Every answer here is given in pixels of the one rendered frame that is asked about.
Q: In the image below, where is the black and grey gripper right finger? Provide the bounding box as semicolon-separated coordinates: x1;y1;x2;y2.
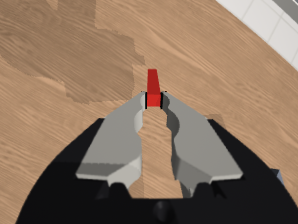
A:
160;91;298;224

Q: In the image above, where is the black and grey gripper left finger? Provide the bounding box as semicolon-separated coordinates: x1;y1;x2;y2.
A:
15;91;147;224

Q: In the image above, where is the dark grey sloped panel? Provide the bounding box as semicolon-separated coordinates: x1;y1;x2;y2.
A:
270;168;285;186

